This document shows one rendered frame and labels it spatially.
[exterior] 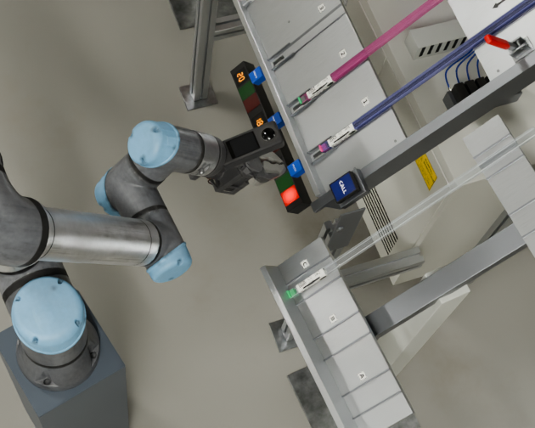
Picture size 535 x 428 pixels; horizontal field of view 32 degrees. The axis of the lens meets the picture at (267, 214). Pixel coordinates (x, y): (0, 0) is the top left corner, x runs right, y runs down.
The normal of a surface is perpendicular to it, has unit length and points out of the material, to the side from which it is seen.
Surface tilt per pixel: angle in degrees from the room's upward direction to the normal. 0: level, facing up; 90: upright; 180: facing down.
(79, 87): 0
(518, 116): 0
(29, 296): 8
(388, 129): 48
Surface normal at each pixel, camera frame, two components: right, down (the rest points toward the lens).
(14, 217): 0.77, -0.05
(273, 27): -0.61, -0.10
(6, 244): 0.46, 0.54
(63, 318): 0.18, -0.32
